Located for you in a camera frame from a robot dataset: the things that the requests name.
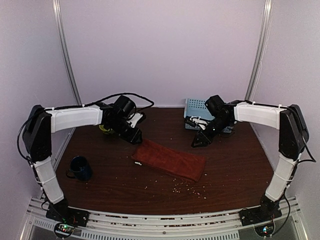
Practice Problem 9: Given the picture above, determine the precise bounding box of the brown towel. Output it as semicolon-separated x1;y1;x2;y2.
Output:
131;139;206;182

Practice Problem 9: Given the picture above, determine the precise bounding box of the left aluminium frame post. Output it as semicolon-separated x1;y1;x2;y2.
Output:
51;0;84;106

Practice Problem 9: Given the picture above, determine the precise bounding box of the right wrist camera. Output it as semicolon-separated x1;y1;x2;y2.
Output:
184;116;209;130

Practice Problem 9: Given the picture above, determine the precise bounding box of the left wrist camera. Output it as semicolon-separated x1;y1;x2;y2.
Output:
127;112;146;128

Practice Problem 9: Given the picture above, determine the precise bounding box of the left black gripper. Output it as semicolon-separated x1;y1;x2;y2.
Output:
108;117;143;145

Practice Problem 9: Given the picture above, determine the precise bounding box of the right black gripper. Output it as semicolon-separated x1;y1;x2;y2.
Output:
191;116;233;148

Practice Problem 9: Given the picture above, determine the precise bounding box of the dark blue mug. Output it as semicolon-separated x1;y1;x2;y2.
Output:
65;156;93;182

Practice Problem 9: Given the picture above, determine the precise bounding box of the aluminium frame post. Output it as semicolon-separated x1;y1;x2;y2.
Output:
51;0;84;106
245;0;273;101

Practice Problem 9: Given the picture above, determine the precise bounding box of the aluminium front rail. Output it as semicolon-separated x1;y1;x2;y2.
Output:
19;197;308;240

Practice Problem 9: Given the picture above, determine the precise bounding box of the right aluminium frame post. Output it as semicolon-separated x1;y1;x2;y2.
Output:
245;0;273;101

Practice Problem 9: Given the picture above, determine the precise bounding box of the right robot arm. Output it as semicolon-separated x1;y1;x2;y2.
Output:
184;95;310;221

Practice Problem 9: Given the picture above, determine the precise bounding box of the green plastic bowl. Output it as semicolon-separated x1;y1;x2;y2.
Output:
98;124;114;135

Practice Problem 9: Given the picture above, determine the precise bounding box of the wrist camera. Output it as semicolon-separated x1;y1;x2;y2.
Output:
127;112;146;128
184;116;209;130

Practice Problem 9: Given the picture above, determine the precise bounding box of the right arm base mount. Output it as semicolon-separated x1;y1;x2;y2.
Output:
238;206;282;227

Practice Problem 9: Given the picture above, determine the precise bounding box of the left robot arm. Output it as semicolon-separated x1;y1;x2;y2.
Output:
17;93;146;222

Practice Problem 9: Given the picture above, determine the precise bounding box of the light blue plastic basket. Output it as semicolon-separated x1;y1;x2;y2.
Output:
183;98;233;134

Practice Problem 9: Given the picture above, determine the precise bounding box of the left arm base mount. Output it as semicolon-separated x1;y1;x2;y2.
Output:
45;208;90;227

